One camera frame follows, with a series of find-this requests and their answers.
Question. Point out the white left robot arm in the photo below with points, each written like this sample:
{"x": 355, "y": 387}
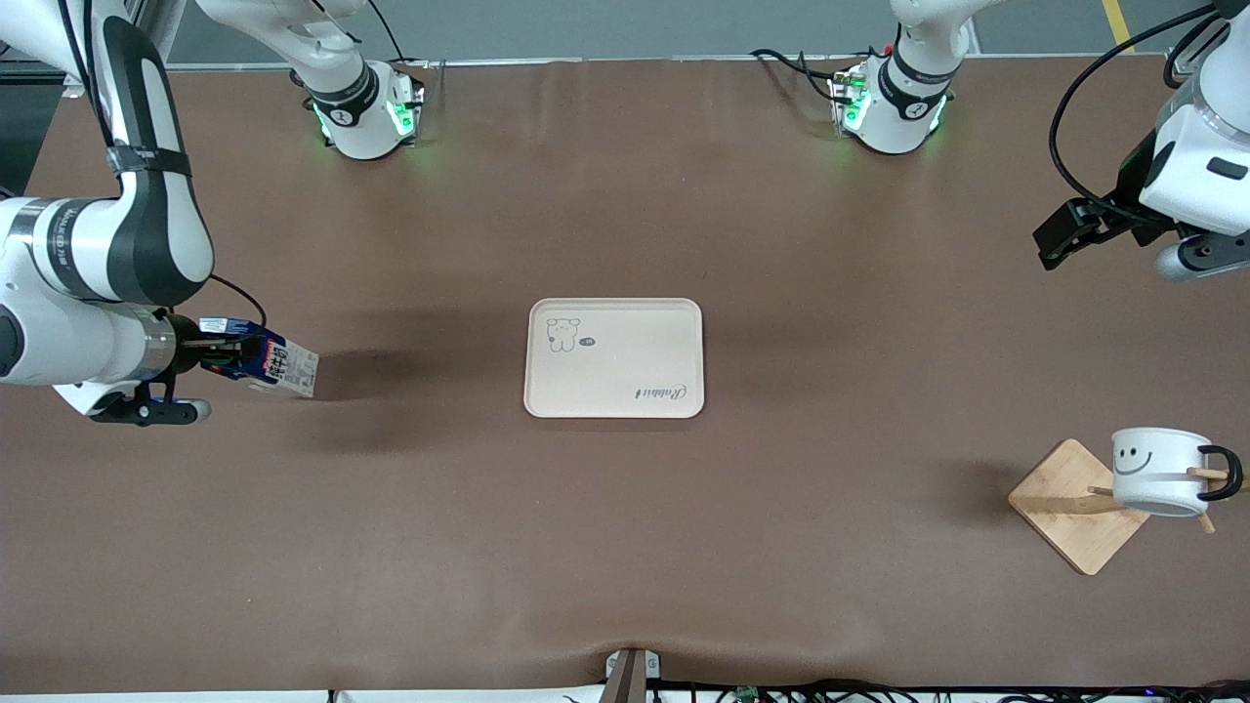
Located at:
{"x": 908, "y": 107}

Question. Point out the small green circuit board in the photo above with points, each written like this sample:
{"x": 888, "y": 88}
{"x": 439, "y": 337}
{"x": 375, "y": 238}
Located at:
{"x": 748, "y": 694}

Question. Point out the wooden cup hanging rack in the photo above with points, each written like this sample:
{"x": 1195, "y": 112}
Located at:
{"x": 1064, "y": 488}

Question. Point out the metal clamp bracket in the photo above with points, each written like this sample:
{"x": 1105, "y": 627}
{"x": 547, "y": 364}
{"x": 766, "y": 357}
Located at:
{"x": 630, "y": 679}

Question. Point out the beige plastic tray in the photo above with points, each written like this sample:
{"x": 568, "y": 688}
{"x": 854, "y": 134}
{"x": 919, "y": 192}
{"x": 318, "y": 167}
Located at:
{"x": 625, "y": 361}

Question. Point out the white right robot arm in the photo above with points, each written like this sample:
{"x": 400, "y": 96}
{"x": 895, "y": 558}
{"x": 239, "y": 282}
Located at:
{"x": 146, "y": 244}

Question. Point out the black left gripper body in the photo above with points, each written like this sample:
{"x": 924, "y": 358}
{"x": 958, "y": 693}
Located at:
{"x": 1123, "y": 208}

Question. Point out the blue white milk carton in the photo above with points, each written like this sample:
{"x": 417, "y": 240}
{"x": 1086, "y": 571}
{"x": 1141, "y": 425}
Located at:
{"x": 288, "y": 366}

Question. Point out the yellow floor tape strip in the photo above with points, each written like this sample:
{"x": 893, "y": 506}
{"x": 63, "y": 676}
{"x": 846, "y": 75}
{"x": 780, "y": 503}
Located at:
{"x": 1113, "y": 15}

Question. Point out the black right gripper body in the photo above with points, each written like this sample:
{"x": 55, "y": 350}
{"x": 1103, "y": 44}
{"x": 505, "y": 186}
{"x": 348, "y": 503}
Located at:
{"x": 187, "y": 349}

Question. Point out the brown table mat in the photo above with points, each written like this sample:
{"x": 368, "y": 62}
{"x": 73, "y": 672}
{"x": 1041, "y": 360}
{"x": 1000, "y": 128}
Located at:
{"x": 488, "y": 537}

